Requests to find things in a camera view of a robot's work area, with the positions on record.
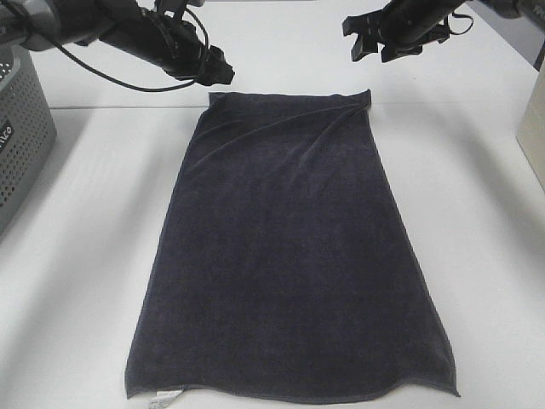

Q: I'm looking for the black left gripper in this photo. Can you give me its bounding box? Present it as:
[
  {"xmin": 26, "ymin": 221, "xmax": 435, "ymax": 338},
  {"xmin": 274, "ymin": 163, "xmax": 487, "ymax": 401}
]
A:
[{"xmin": 99, "ymin": 6, "xmax": 235, "ymax": 85}]

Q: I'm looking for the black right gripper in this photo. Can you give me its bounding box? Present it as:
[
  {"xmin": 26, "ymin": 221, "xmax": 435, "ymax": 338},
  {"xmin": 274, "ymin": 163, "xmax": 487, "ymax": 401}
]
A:
[{"xmin": 341, "ymin": 0, "xmax": 451, "ymax": 63}]

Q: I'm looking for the dark navy towel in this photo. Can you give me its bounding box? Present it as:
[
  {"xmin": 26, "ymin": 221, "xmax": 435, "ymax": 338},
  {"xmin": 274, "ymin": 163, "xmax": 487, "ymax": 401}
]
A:
[{"xmin": 124, "ymin": 90, "xmax": 457, "ymax": 404}]

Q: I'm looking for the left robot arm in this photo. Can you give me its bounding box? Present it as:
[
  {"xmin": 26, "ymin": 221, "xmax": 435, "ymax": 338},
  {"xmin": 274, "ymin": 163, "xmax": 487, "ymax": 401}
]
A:
[{"xmin": 1, "ymin": 1, "xmax": 234, "ymax": 87}]

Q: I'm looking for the grey perforated basket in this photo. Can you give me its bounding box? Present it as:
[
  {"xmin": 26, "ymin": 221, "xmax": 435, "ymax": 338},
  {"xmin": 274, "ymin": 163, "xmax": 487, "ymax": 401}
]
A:
[{"xmin": 1, "ymin": 45, "xmax": 57, "ymax": 231}]

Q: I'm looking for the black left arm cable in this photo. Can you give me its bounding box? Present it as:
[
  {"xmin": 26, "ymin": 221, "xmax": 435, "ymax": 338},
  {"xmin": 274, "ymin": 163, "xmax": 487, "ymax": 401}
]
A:
[{"xmin": 53, "ymin": 8, "xmax": 212, "ymax": 93}]

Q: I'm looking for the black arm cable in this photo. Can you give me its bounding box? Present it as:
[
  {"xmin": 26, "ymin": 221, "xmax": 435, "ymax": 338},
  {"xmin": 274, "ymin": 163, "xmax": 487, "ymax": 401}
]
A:
[
  {"xmin": 53, "ymin": 8, "xmax": 212, "ymax": 93},
  {"xmin": 446, "ymin": 10, "xmax": 476, "ymax": 37}
]

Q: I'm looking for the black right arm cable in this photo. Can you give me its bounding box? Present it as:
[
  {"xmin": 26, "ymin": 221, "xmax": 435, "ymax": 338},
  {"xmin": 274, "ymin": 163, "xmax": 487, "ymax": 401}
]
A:
[{"xmin": 446, "ymin": 10, "xmax": 476, "ymax": 37}]

